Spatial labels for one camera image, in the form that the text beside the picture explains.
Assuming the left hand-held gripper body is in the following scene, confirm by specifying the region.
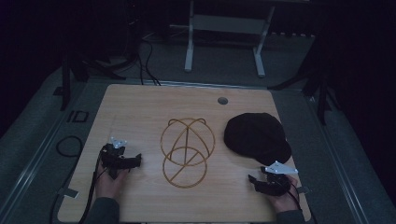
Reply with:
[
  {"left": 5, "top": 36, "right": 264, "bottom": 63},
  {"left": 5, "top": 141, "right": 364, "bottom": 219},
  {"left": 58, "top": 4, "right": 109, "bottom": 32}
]
[{"left": 99, "top": 136, "right": 134, "bottom": 180}]

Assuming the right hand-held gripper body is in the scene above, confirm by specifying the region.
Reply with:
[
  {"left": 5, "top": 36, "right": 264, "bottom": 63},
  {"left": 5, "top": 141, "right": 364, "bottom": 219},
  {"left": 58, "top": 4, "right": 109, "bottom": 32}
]
[{"left": 259, "top": 160, "right": 299, "bottom": 198}]

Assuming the person's right hand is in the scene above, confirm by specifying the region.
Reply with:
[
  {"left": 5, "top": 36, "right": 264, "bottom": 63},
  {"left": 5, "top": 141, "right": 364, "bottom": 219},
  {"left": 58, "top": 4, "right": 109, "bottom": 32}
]
[{"left": 268, "top": 175, "right": 302, "bottom": 215}]

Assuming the person's left hand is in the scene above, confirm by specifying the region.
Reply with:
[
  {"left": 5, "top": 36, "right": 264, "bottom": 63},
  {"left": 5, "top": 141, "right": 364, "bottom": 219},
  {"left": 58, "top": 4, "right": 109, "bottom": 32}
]
[{"left": 94, "top": 161, "right": 131, "bottom": 201}]

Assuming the black cap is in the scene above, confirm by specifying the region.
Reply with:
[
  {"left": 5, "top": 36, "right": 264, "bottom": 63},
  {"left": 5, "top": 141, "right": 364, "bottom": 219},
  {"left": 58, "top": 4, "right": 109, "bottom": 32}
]
[{"left": 223, "top": 112, "right": 293, "bottom": 167}]

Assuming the black tripod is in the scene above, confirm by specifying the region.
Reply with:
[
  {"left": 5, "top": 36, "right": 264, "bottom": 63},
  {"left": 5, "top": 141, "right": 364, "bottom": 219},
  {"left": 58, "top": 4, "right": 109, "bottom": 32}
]
[
  {"left": 59, "top": 54, "right": 140, "bottom": 112},
  {"left": 267, "top": 62, "right": 342, "bottom": 127}
]

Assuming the white metal stand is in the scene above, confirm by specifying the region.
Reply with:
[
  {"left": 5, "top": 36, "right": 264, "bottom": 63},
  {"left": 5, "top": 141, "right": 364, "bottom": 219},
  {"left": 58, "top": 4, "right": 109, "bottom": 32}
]
[{"left": 183, "top": 0, "right": 276, "bottom": 78}]

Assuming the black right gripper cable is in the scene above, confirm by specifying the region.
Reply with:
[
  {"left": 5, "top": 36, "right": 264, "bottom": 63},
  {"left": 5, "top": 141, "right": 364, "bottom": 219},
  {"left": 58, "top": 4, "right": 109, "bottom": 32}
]
[{"left": 279, "top": 177, "right": 318, "bottom": 224}]

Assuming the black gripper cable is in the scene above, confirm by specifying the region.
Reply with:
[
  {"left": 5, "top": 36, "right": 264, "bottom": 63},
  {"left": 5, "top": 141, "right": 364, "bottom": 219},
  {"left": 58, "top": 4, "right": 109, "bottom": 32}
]
[
  {"left": 78, "top": 150, "right": 108, "bottom": 224},
  {"left": 279, "top": 177, "right": 318, "bottom": 224}
]

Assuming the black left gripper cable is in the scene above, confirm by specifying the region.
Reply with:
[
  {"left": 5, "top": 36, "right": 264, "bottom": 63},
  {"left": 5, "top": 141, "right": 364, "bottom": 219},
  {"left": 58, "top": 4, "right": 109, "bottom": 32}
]
[{"left": 78, "top": 150, "right": 108, "bottom": 224}]

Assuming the gold wire hat stand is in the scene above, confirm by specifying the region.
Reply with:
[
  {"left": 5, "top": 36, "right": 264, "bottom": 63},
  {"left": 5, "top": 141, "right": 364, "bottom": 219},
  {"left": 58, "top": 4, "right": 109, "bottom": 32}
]
[{"left": 160, "top": 117, "right": 217, "bottom": 189}]

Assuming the black floor cable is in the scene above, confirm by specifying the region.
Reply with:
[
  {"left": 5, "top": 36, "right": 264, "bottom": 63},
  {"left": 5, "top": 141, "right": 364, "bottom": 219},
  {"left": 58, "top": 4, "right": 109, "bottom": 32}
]
[{"left": 135, "top": 34, "right": 163, "bottom": 87}]

